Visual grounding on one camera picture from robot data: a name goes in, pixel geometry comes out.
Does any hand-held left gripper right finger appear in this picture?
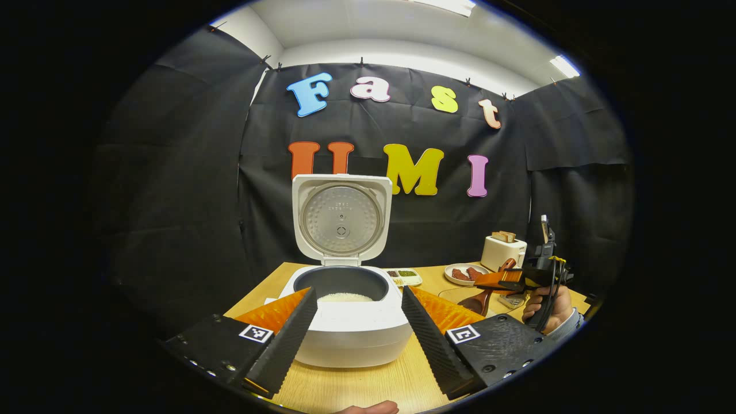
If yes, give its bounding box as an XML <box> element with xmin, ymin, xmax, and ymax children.
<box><xmin>401</xmin><ymin>285</ymin><xmax>561</xmax><ymax>401</ymax></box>

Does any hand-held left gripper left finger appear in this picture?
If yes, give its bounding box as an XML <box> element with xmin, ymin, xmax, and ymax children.
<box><xmin>161</xmin><ymin>286</ymin><xmax>319</xmax><ymax>399</ymax></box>

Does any brown wooden spoon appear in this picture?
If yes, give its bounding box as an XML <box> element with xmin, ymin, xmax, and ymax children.
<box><xmin>457</xmin><ymin>258</ymin><xmax>518</xmax><ymax>317</ymax></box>

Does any white rice cooker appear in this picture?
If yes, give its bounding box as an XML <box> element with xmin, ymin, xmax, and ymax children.
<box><xmin>278</xmin><ymin>174</ymin><xmax>413</xmax><ymax>369</ymax></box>

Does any white rice heap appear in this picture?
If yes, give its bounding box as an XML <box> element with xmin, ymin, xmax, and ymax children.
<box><xmin>317</xmin><ymin>292</ymin><xmax>374</xmax><ymax>303</ymax></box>

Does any white toaster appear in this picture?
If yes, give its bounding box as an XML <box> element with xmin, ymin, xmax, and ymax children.
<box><xmin>481</xmin><ymin>235</ymin><xmax>528</xmax><ymax>273</ymax></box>

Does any white round plate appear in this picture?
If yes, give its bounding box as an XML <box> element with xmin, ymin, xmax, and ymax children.
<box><xmin>444</xmin><ymin>263</ymin><xmax>490</xmax><ymax>286</ymax></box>

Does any white divided bean dish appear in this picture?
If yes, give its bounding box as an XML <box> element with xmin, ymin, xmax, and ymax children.
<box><xmin>384</xmin><ymin>268</ymin><xmax>423</xmax><ymax>288</ymax></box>

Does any black backdrop cloth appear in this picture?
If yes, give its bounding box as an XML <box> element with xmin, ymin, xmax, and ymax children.
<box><xmin>95</xmin><ymin>26</ymin><xmax>633</xmax><ymax>340</ymax></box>

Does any small ceiling light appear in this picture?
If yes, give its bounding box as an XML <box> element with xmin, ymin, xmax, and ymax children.
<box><xmin>549</xmin><ymin>55</ymin><xmax>581</xmax><ymax>79</ymax></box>

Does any long ceiling light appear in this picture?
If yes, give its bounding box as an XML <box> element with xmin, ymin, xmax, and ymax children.
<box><xmin>411</xmin><ymin>0</ymin><xmax>477</xmax><ymax>17</ymax></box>

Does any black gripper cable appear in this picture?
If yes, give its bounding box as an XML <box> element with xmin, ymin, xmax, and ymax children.
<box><xmin>538</xmin><ymin>257</ymin><xmax>567</xmax><ymax>331</ymax></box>

